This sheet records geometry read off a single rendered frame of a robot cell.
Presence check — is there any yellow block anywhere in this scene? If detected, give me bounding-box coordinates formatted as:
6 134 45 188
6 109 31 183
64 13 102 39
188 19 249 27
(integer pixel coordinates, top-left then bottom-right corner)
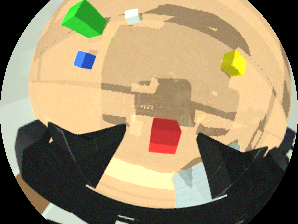
221 49 246 77

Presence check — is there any small blue block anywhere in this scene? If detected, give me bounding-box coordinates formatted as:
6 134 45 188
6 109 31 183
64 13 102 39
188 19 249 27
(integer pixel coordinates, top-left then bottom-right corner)
74 51 96 69

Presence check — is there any red block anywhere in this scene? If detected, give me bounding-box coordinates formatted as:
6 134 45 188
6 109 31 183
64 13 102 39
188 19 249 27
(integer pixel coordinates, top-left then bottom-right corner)
149 117 182 155

